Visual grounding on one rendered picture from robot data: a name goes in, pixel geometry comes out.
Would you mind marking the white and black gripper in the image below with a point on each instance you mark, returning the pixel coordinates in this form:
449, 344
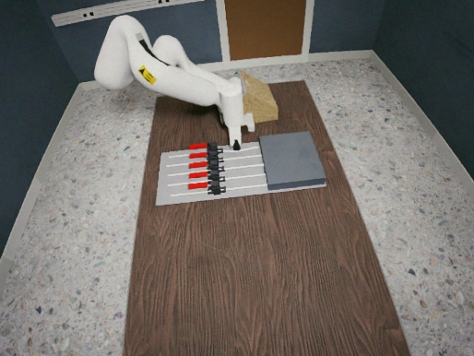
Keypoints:
235, 136

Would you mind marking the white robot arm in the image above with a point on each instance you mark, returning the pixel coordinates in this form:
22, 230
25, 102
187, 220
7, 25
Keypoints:
190, 83

